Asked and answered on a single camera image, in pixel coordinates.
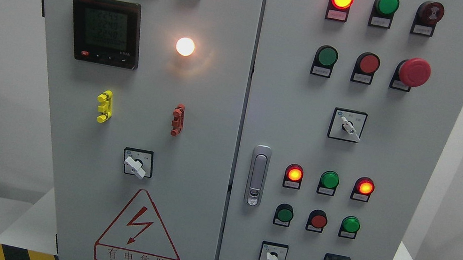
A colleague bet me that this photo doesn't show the grey electrical control cabinet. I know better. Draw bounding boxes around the grey electrical control cabinet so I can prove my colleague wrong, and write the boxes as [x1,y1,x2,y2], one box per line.
[43,0,463,260]

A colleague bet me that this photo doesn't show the red terminal connector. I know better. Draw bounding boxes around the red terminal connector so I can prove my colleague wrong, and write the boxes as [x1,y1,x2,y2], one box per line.
[170,103,185,137]

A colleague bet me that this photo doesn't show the red lit indicator lower left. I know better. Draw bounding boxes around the red lit indicator lower left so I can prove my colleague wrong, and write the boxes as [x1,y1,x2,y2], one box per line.
[282,163,304,190]

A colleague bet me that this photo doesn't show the red lit indicator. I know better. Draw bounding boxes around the red lit indicator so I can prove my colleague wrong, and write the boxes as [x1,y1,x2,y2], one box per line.
[282,163,304,190]
[325,0,354,23]

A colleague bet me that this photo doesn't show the white glowing lamp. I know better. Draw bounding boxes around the white glowing lamp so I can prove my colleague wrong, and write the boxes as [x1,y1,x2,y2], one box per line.
[175,37,196,57]

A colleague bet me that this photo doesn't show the green push button lower left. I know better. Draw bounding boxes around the green push button lower left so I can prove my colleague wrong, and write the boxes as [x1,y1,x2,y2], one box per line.
[273,203,295,227]

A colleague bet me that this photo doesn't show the green push button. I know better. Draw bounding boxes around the green push button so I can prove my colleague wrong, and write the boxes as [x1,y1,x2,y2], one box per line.
[310,45,338,78]
[273,203,295,227]

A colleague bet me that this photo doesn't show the green indicator lower middle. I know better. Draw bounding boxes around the green indicator lower middle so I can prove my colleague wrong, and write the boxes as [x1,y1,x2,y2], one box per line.
[316,170,340,196]

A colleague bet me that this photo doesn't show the green push button upper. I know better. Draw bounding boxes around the green push button upper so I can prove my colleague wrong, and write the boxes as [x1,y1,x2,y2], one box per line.
[310,45,338,78]

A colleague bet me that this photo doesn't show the red push button lower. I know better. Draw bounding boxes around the red push button lower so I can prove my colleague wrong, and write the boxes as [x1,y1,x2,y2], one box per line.
[305,210,328,233]

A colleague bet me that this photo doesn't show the red push button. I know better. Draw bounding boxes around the red push button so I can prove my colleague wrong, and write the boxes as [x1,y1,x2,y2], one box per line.
[305,210,328,233]
[350,52,380,85]

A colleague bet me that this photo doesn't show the yellow terminal connector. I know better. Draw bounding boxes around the yellow terminal connector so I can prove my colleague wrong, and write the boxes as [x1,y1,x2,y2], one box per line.
[96,90,113,124]

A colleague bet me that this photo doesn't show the red indicator lower right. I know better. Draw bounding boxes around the red indicator lower right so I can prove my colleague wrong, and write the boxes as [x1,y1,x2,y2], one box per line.
[350,177,375,202]

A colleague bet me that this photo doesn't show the red high voltage warning sticker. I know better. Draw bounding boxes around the red high voltage warning sticker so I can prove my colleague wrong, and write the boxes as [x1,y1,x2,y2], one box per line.
[94,189,181,260]

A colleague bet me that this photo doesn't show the red push button upper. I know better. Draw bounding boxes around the red push button upper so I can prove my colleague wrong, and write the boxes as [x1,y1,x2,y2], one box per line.
[350,52,380,85]

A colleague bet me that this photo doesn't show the green button lower right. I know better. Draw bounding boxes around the green button lower right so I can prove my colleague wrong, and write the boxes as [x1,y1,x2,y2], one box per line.
[338,216,361,239]

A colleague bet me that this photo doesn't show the black digital power meter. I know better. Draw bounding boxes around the black digital power meter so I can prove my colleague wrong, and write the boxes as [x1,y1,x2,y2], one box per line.
[73,0,141,70]

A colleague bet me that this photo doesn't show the red lit indicator top right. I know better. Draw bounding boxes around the red lit indicator top right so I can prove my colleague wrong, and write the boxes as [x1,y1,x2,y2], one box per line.
[325,0,354,23]

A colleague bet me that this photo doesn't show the red emergency stop mushroom button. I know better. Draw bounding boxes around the red emergency stop mushroom button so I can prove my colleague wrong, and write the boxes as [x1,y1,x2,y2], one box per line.
[389,57,432,93]

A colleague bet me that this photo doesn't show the green indicator light top right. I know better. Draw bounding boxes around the green indicator light top right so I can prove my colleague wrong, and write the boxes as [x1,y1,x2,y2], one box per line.
[368,0,400,29]

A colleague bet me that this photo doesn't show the dark red buzzer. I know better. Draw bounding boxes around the dark red buzzer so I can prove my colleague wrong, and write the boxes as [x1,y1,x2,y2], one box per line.
[410,0,445,37]

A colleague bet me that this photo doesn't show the yellow black hazard tape left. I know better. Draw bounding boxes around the yellow black hazard tape left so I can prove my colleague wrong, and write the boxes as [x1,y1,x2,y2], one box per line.
[0,244,58,260]

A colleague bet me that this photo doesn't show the silver door latch handle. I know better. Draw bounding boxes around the silver door latch handle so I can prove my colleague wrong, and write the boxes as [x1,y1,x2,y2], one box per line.
[244,145,272,206]

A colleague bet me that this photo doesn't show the white selector switch left door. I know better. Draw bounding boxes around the white selector switch left door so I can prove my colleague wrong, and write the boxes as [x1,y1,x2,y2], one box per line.
[123,147,154,179]

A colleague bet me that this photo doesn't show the white selector switch right upper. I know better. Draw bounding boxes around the white selector switch right upper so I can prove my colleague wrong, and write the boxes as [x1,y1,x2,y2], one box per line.
[328,107,368,143]

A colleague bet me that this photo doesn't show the white selector switch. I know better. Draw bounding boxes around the white selector switch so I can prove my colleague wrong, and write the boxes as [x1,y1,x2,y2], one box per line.
[258,241,289,260]
[328,107,368,143]

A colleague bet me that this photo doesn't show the white selector switch lower right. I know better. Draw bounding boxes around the white selector switch lower right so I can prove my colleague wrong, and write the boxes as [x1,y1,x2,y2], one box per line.
[258,241,289,260]

